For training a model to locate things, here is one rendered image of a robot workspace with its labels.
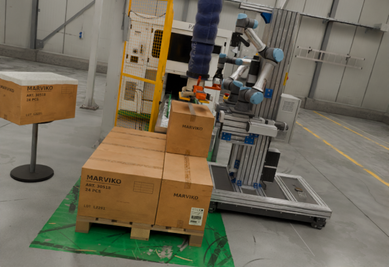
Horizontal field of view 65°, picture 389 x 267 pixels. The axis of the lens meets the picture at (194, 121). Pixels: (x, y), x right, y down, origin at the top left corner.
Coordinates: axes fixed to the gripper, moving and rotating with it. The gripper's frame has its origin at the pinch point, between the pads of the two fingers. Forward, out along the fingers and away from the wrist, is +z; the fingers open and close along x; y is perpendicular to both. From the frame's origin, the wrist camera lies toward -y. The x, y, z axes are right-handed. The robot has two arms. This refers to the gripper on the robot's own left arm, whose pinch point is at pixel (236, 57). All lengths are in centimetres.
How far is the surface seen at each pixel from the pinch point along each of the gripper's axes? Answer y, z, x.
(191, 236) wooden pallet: 14, 143, 47
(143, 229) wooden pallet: 52, 142, 48
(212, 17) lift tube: 24, -32, -32
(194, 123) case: 24, 66, -13
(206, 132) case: 11, 72, -14
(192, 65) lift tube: 35, 15, -35
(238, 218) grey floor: -35, 152, -6
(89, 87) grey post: 223, 109, -352
